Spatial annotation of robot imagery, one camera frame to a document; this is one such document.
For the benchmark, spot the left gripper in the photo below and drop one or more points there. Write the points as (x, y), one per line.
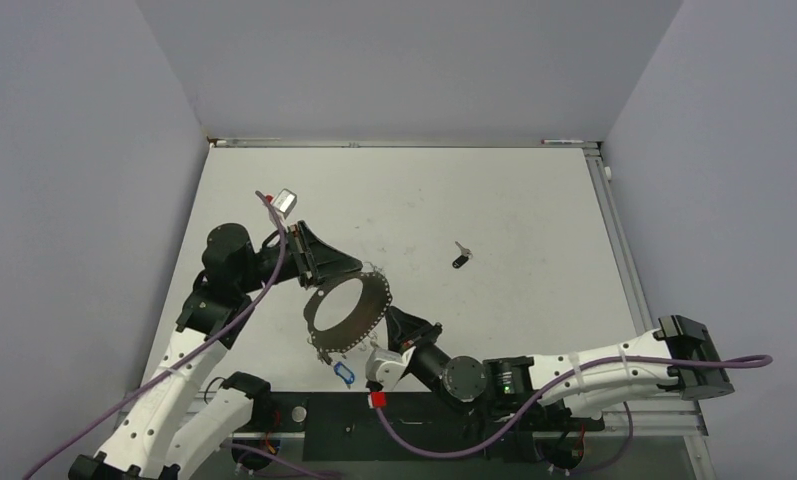
(314, 260)

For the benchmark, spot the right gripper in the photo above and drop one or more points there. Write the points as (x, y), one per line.
(406, 329)

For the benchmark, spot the metal key ring plate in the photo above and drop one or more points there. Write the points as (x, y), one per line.
(343, 311)

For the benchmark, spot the blue tagged key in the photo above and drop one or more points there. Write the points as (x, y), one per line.
(344, 373)

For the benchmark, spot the black tagged key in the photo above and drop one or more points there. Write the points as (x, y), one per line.
(465, 254)

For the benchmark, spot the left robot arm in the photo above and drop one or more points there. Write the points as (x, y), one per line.
(154, 441)

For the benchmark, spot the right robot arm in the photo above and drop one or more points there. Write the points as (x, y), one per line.
(677, 356)

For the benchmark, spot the red white marker pen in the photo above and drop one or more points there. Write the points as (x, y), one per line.
(562, 142)

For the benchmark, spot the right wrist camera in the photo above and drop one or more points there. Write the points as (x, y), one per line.
(383, 370)

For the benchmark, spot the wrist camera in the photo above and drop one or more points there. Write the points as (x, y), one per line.
(284, 202)
(383, 370)

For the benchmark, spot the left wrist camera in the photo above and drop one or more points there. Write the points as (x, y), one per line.
(284, 202)

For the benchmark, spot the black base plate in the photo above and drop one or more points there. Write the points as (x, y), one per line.
(336, 426)

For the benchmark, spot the aluminium frame rail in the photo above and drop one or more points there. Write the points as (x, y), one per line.
(665, 414)

